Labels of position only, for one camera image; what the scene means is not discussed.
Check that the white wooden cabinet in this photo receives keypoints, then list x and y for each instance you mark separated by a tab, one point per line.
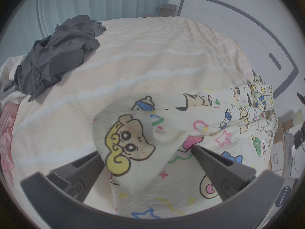
277	151

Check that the blue-green curtain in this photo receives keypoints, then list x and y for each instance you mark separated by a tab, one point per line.
28	20
107	1

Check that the grey and white garment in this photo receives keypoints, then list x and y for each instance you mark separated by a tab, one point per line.
9	80

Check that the pink garment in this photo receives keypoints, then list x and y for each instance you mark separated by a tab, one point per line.
7	139

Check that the bed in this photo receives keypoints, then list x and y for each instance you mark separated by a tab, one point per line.
154	56

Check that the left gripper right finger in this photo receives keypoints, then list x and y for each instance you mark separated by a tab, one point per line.
224	175

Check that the black shirt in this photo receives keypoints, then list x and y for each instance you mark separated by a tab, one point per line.
59	51

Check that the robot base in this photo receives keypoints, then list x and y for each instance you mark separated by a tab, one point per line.
282	197

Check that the grey bedside table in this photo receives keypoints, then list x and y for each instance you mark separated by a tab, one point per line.
164	9

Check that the dark grey garment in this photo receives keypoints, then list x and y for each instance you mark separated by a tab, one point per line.
99	28

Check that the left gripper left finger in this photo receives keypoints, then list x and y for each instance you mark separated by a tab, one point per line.
78	175

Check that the white printed pyjama top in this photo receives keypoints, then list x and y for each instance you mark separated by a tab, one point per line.
143	151

